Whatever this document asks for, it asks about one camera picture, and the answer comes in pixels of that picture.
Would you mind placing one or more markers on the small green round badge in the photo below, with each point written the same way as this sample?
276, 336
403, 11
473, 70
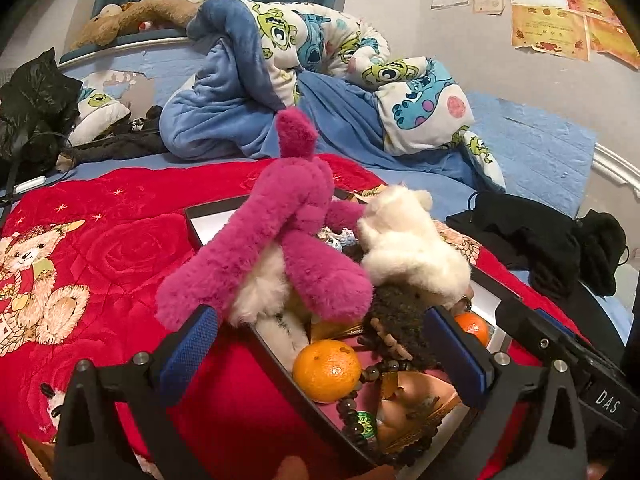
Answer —
365, 424

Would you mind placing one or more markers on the mandarin orange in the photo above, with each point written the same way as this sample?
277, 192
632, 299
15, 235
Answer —
472, 329
325, 370

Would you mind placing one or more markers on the black plastic bag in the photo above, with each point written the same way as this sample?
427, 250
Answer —
35, 105

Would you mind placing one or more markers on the blue cartoon printed blanket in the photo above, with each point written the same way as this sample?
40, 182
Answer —
225, 110

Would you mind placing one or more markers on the white charger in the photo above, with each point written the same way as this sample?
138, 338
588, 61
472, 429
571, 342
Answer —
31, 185

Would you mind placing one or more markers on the red printed blanket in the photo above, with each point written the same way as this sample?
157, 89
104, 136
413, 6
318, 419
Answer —
125, 260

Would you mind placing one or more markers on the white fluffy plush toy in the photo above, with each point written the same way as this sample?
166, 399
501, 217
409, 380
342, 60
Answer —
410, 255

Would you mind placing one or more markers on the dark brown fuzzy plush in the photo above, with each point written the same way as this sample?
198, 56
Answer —
400, 310

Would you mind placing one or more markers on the cartoon printed pillow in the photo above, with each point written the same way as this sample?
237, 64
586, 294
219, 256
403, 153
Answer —
97, 105

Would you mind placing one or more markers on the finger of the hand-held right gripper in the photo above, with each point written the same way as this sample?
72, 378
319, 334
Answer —
530, 325

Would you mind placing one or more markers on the black box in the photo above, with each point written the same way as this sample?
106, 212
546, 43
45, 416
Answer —
215, 225

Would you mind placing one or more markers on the blue bed sheet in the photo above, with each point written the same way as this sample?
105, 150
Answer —
525, 150

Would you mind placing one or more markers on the brown plush toy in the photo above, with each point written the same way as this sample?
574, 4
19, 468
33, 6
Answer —
145, 15

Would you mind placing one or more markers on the row of wall certificates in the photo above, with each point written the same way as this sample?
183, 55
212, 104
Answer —
550, 30

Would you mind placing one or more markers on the white bed frame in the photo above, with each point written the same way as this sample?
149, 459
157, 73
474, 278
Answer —
150, 37

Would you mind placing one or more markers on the black knit hat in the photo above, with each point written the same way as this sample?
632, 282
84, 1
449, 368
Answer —
602, 250

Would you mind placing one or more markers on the pink plush toy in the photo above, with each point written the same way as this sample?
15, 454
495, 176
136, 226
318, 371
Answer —
300, 210

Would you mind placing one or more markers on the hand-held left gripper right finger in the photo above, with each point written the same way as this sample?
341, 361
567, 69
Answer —
460, 360

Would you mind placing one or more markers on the cream plush toy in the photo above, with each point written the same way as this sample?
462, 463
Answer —
260, 285

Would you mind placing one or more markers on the golden snack packet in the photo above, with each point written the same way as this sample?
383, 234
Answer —
415, 410
340, 331

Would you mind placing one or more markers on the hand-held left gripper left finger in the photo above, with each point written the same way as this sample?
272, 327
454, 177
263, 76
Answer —
187, 355

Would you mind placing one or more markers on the black clothing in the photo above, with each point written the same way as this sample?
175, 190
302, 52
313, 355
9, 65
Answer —
515, 235

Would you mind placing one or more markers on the dark brown cloth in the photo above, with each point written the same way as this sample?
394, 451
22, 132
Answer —
125, 145

